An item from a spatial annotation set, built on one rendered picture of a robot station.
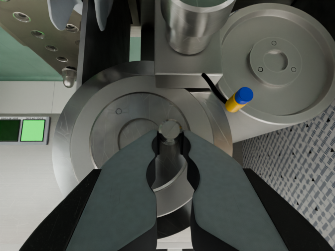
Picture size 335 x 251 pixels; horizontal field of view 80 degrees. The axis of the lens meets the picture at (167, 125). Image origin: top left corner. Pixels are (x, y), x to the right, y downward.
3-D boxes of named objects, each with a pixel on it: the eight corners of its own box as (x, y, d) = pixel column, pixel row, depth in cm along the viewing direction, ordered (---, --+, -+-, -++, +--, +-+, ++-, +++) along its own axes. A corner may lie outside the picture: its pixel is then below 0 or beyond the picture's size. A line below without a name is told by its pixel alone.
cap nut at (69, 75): (74, 67, 50) (72, 84, 49) (80, 74, 54) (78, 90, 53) (59, 67, 50) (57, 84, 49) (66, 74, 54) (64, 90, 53)
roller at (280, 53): (331, 2, 19) (354, 124, 17) (237, 93, 44) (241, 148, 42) (207, 1, 19) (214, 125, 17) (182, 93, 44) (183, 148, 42)
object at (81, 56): (93, -70, 22) (81, 94, 18) (129, 51, 45) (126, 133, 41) (88, -70, 22) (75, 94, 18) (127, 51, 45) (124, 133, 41)
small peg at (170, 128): (175, 146, 12) (154, 135, 12) (173, 149, 14) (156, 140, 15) (186, 124, 12) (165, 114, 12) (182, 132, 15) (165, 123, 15)
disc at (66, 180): (265, 120, 17) (167, 284, 15) (262, 121, 18) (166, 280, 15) (124, 30, 18) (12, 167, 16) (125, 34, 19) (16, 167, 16)
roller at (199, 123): (241, 124, 16) (161, 252, 15) (193, 148, 42) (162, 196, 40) (127, 50, 17) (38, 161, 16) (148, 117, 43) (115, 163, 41)
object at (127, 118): (84, 97, 15) (184, 85, 15) (93, 104, 17) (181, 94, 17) (91, 201, 14) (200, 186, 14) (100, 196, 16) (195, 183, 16)
